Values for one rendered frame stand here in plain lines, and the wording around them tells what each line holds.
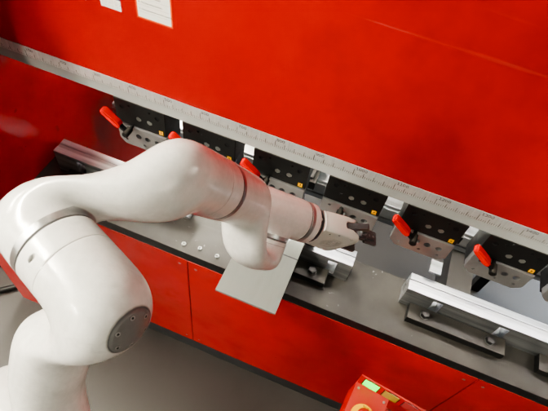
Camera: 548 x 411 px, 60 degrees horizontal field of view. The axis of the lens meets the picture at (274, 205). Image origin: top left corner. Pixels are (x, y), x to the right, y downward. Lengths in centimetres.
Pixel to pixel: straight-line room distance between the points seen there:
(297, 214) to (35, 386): 51
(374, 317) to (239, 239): 82
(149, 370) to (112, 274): 183
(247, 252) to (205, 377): 154
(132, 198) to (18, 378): 28
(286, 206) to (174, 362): 155
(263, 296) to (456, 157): 64
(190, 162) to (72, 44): 80
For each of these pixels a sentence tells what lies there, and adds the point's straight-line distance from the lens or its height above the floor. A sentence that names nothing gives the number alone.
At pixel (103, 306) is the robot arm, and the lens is 52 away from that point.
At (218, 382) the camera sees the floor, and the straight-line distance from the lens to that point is 231.
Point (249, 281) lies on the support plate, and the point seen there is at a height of 100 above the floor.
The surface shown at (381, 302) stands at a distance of 157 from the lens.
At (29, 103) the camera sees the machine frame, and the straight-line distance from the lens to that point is 169.
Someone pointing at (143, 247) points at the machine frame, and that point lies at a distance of 167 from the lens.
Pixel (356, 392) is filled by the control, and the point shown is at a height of 78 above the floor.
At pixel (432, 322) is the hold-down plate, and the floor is 90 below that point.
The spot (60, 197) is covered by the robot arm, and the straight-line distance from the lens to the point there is 59.
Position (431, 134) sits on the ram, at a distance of 103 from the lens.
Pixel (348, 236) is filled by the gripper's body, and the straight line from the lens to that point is 99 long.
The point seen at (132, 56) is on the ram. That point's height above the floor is 149.
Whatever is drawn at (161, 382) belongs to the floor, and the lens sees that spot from 232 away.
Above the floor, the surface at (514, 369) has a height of 88.
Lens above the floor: 222
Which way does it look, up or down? 54 degrees down
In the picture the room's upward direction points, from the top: 11 degrees clockwise
